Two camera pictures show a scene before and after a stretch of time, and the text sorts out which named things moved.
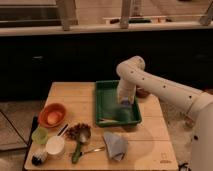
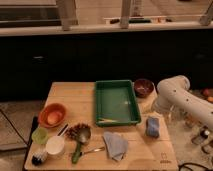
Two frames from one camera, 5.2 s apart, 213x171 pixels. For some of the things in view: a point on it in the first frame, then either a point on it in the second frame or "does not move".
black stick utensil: x=61 y=131 does not move
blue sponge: x=123 y=115 → x=153 y=126
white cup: x=55 y=145 does not move
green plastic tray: x=109 y=110 does not move
